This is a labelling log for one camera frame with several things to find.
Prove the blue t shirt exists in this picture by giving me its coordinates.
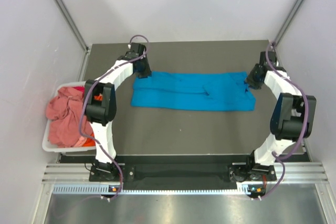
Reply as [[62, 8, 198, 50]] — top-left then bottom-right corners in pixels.
[[131, 71, 256, 112]]

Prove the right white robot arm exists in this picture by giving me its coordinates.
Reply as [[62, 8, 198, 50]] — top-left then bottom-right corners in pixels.
[[245, 51, 317, 180]]

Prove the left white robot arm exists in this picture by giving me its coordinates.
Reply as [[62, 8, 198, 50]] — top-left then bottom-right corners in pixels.
[[83, 42, 152, 180]]

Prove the magenta t shirt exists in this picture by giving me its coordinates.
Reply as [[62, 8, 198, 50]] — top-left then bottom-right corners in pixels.
[[74, 86, 85, 92]]

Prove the salmon pink t shirt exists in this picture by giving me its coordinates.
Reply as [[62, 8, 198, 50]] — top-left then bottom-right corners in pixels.
[[46, 87, 86, 148]]

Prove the orange t shirt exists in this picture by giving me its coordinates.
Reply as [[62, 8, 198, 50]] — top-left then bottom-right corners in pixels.
[[82, 93, 102, 147]]

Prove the white plastic laundry basket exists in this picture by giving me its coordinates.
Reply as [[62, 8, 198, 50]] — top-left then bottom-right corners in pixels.
[[42, 81, 96, 153]]

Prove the aluminium front frame rail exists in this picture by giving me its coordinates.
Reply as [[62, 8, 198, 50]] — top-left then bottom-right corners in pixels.
[[42, 162, 328, 184]]

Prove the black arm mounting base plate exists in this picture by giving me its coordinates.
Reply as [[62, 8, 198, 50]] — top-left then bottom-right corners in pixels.
[[60, 155, 277, 189]]

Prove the left aluminium frame post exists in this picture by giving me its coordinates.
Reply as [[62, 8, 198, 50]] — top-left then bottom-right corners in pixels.
[[54, 0, 89, 52]]

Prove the aluminium frame post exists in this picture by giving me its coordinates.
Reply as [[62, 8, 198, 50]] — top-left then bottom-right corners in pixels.
[[54, 0, 89, 52], [271, 0, 305, 48]]

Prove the grey slotted cable duct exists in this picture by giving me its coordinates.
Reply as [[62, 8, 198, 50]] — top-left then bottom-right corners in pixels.
[[52, 183, 262, 196]]

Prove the right aluminium frame post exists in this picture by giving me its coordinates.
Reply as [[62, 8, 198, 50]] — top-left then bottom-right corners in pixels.
[[271, 0, 305, 48]]

